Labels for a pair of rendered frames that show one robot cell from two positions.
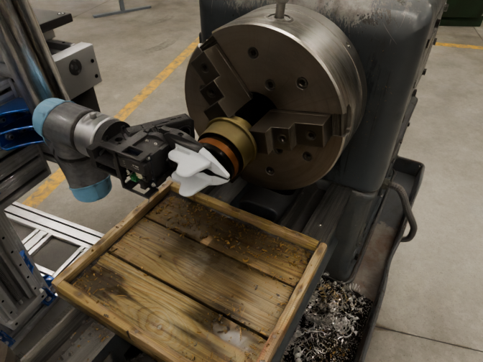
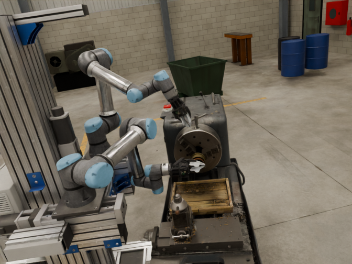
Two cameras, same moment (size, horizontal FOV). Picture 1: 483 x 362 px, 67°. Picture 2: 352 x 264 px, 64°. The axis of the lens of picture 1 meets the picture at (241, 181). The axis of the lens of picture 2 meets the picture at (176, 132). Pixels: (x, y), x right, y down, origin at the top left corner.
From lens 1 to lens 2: 127 cm
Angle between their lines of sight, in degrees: 26
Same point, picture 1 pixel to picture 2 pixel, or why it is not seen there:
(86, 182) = (161, 185)
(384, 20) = (216, 121)
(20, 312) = not seen: outside the picture
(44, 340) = not seen: hidden behind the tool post
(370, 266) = (237, 195)
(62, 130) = (157, 170)
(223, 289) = (210, 196)
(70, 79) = not seen: hidden behind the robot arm
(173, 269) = (195, 198)
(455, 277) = (266, 200)
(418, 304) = (259, 216)
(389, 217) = (234, 179)
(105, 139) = (171, 167)
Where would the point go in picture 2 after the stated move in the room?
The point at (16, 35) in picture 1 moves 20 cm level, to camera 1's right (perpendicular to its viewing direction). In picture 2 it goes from (136, 151) to (166, 141)
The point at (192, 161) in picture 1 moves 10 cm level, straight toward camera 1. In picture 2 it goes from (196, 163) to (207, 169)
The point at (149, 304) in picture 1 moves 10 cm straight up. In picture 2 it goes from (196, 206) to (195, 191)
